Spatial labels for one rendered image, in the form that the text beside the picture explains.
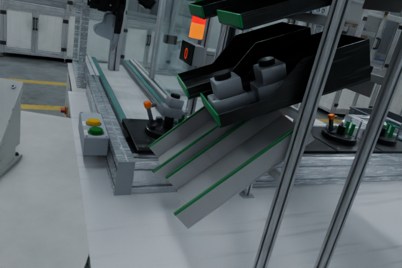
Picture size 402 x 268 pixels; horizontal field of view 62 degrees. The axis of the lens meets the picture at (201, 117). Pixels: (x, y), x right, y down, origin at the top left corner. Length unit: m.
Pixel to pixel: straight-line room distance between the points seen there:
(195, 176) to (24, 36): 5.68
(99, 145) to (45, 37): 5.29
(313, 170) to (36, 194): 0.86
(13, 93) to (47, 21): 5.23
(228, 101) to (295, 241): 0.47
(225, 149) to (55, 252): 0.40
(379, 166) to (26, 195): 1.20
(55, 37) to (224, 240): 5.65
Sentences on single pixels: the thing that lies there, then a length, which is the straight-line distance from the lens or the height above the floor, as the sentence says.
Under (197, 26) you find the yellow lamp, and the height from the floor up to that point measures 1.30.
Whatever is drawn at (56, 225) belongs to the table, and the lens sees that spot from 0.84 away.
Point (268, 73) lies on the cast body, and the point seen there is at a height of 1.28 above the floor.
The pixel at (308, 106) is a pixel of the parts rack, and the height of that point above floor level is 1.25.
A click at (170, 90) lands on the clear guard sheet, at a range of 1.51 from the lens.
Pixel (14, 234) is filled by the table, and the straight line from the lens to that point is 0.83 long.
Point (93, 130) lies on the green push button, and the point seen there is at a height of 0.97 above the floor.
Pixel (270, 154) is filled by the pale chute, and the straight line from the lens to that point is 0.61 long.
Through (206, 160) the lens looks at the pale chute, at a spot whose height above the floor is 1.07.
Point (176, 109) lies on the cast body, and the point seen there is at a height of 1.06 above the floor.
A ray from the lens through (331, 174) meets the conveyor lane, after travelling 1.29.
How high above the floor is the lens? 1.37
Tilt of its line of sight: 18 degrees down
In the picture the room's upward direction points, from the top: 12 degrees clockwise
